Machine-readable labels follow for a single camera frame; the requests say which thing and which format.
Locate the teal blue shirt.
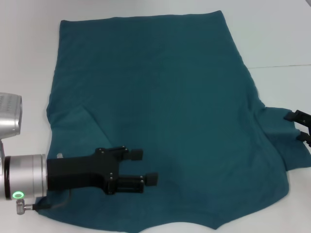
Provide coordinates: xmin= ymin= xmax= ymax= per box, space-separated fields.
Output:
xmin=35 ymin=10 xmax=311 ymax=233

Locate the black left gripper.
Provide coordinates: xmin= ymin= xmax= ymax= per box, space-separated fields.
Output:
xmin=46 ymin=146 xmax=159 ymax=195

